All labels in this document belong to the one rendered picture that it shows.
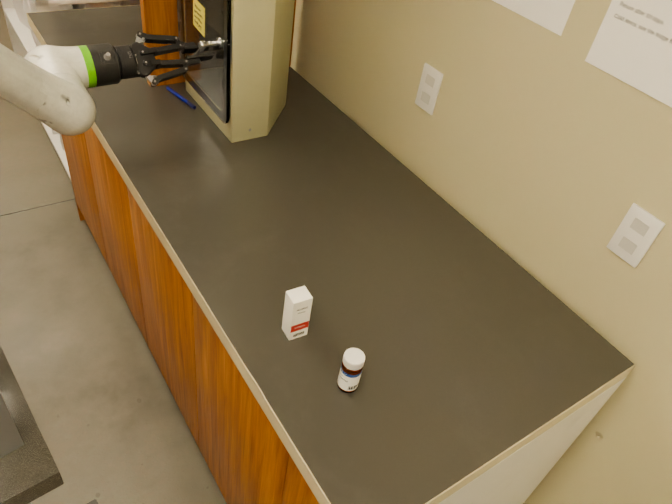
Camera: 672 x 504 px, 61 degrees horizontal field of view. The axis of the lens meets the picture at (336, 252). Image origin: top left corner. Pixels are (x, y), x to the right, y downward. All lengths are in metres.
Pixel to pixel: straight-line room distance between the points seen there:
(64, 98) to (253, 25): 0.48
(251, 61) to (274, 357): 0.78
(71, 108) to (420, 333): 0.84
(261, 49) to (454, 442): 1.02
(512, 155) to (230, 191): 0.68
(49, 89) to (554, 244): 1.11
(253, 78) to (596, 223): 0.89
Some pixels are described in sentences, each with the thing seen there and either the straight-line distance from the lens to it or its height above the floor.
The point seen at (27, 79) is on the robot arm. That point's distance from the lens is 1.26.
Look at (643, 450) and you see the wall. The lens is 1.47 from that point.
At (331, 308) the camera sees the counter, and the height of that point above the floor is 0.94.
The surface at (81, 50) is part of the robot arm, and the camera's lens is 1.45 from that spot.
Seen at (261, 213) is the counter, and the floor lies 0.94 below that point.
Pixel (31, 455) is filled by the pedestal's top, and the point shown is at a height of 0.94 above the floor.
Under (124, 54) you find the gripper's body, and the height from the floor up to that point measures 1.19.
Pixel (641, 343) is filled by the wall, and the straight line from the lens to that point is 1.33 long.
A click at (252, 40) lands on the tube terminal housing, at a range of 1.49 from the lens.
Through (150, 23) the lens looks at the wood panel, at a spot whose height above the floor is 1.13.
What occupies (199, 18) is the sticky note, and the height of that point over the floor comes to 1.21.
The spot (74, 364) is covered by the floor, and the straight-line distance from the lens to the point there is 2.29.
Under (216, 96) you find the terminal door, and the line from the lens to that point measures 1.60.
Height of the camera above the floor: 1.79
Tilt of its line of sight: 42 degrees down
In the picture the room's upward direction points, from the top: 11 degrees clockwise
